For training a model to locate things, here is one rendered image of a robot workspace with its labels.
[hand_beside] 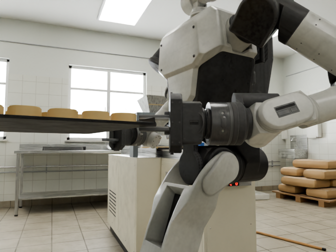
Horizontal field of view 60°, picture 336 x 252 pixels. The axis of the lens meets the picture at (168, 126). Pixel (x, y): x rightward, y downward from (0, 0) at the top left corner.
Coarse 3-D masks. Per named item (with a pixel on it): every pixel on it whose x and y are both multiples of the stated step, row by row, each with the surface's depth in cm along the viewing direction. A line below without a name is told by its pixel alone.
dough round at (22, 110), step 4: (8, 108) 45; (12, 108) 44; (16, 108) 44; (20, 108) 44; (24, 108) 45; (28, 108) 45; (32, 108) 45; (36, 108) 46; (40, 108) 47; (8, 112) 45; (12, 112) 44; (16, 112) 44; (20, 112) 44; (24, 112) 45; (28, 112) 45; (32, 112) 45; (36, 112) 46; (40, 112) 47
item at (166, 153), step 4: (156, 152) 234; (160, 152) 225; (164, 152) 217; (168, 152) 209; (156, 156) 234; (160, 156) 225; (164, 156) 217; (168, 156) 209; (172, 156) 202; (176, 156) 195
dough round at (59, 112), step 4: (52, 108) 48; (56, 108) 48; (60, 108) 48; (64, 108) 48; (68, 108) 48; (48, 112) 48; (52, 112) 48; (56, 112) 48; (60, 112) 48; (64, 112) 48; (68, 112) 48; (72, 112) 49; (76, 112) 50; (48, 116) 48; (52, 116) 48; (56, 116) 48; (60, 116) 48; (64, 116) 48; (68, 116) 48; (72, 116) 49; (76, 116) 50
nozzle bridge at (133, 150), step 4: (136, 112) 218; (140, 112) 218; (144, 112) 220; (148, 112) 221; (152, 112) 222; (136, 116) 218; (156, 132) 226; (160, 132) 227; (204, 144) 260; (132, 148) 226; (136, 148) 226; (132, 152) 226; (136, 152) 226; (132, 156) 226; (136, 156) 226
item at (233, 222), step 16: (176, 160) 192; (224, 192) 160; (240, 192) 164; (224, 208) 160; (240, 208) 163; (208, 224) 156; (224, 224) 159; (240, 224) 163; (208, 240) 155; (224, 240) 158; (240, 240) 162
